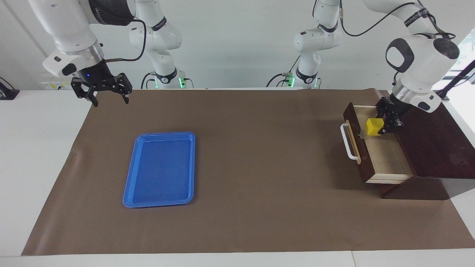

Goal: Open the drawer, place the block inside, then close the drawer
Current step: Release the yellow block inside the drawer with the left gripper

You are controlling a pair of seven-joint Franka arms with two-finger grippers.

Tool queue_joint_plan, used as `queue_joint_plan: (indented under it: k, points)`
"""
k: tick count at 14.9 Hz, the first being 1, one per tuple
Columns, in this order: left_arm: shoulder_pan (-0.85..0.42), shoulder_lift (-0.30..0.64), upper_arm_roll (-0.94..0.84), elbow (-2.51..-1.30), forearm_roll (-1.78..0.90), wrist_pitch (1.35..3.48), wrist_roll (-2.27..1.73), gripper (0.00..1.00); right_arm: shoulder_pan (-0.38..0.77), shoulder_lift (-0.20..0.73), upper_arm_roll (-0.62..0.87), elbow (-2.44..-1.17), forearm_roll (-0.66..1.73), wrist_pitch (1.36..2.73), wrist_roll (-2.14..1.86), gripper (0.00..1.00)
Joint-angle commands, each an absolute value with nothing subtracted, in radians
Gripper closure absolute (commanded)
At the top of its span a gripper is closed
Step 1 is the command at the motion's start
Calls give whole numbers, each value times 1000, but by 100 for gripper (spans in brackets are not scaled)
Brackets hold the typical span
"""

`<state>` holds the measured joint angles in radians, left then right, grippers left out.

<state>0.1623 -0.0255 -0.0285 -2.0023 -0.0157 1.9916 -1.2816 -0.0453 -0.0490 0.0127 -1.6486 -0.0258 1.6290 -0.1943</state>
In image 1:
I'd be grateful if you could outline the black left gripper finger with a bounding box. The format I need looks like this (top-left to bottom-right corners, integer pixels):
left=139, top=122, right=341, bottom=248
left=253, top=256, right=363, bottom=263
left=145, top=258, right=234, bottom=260
left=375, top=98, right=388, bottom=121
left=380, top=112, right=405, bottom=135

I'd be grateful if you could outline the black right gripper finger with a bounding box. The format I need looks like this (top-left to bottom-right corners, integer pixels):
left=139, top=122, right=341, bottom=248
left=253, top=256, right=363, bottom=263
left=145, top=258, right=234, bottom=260
left=111, top=73, right=133, bottom=105
left=71, top=79, right=99, bottom=108

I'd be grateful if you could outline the yellow block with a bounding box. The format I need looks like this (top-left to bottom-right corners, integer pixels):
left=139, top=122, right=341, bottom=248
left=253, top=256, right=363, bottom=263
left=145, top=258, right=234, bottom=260
left=364, top=118, right=384, bottom=136

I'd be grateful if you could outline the wooden drawer with white handle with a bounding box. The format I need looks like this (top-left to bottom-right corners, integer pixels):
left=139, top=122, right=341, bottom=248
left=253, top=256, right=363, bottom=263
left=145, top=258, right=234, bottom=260
left=340, top=102, right=415, bottom=185

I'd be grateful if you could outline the dark wooden drawer cabinet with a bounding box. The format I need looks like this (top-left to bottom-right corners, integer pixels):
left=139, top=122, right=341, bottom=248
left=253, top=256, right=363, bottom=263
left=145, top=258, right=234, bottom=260
left=379, top=89, right=475, bottom=201

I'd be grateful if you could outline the white power strip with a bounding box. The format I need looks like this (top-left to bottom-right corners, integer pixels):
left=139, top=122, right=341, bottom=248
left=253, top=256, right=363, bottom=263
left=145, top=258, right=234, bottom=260
left=41, top=82, right=73, bottom=90

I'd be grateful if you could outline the black device on table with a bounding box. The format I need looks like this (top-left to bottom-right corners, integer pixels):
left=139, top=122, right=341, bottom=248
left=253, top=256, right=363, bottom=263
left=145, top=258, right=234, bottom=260
left=0, top=77, right=20, bottom=100

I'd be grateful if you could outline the blue plastic tray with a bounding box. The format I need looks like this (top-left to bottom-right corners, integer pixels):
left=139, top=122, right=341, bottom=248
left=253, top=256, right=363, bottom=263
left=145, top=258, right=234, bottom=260
left=122, top=131, right=196, bottom=208

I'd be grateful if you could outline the brown table mat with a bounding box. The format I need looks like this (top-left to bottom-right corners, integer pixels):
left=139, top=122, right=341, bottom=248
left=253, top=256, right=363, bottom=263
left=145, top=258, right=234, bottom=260
left=21, top=88, right=475, bottom=256

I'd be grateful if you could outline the black base cable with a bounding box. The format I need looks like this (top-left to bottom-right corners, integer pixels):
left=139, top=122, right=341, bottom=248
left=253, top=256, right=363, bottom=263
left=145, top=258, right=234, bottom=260
left=266, top=56, right=302, bottom=88
left=140, top=72, right=158, bottom=90

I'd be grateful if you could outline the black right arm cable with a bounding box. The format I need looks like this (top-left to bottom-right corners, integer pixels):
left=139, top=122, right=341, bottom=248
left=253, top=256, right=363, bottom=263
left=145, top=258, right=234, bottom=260
left=104, top=19, right=147, bottom=62

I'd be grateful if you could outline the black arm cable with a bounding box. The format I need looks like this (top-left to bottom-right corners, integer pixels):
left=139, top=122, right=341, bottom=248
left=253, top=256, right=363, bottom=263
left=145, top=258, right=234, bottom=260
left=104, top=19, right=147, bottom=62
left=340, top=0, right=456, bottom=40

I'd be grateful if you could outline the black camera stand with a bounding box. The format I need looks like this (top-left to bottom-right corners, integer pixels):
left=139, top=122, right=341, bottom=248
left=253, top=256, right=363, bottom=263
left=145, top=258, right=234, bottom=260
left=435, top=59, right=475, bottom=99

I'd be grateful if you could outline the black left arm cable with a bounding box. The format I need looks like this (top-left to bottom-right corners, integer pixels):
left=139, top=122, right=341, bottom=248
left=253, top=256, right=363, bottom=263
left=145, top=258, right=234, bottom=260
left=340, top=0, right=456, bottom=40

